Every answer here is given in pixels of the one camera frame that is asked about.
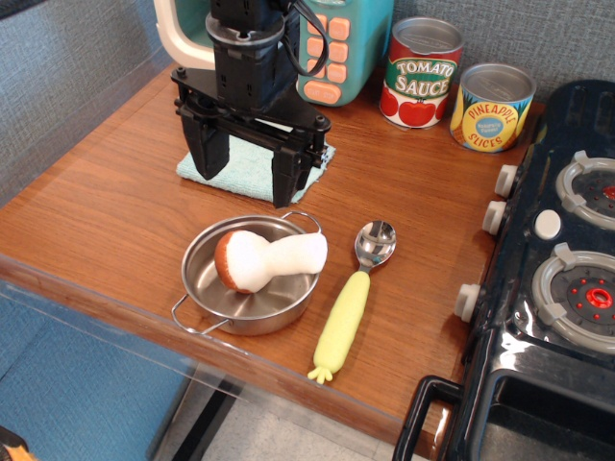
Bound tomato sauce can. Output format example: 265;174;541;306
380;16;464;129

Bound spoon with yellow handle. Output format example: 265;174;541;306
307;220;397;384

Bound plush mushroom toy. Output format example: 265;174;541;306
214;230;328;294

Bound steel pot with handles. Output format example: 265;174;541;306
171;211;328;336

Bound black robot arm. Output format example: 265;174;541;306
172;1;332;207

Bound black cable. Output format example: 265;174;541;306
278;0;332;78

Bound black toy stove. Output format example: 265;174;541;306
394;80;614;460

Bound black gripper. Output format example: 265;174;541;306
172;29;331;208

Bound light blue towel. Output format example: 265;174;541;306
176;135;336;205

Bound teal toy microwave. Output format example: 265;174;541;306
154;0;393;107

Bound pineapple slices can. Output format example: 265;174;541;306
450;62;536;153

